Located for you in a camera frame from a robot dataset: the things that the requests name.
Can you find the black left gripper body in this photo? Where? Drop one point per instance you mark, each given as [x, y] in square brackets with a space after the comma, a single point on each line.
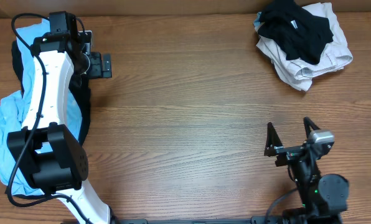
[95, 66]

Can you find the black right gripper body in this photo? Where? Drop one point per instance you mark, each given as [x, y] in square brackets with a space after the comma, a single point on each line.
[287, 154]

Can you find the beige folded shorts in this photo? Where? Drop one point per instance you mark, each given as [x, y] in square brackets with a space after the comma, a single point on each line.
[298, 73]

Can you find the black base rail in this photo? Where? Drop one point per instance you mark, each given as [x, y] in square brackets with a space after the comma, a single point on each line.
[252, 220]

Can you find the black t-shirt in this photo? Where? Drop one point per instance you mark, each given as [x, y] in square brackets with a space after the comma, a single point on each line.
[295, 30]

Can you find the black garment under blue one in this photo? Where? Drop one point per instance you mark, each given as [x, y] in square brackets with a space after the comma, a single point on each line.
[82, 102]

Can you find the light blue folded garment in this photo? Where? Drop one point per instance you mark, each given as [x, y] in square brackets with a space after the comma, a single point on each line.
[257, 22]

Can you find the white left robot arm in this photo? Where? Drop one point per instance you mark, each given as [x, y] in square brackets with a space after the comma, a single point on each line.
[44, 149]

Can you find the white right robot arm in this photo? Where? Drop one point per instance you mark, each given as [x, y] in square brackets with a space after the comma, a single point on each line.
[323, 197]

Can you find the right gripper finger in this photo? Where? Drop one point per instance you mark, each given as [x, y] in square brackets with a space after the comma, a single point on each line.
[273, 142]
[309, 126]

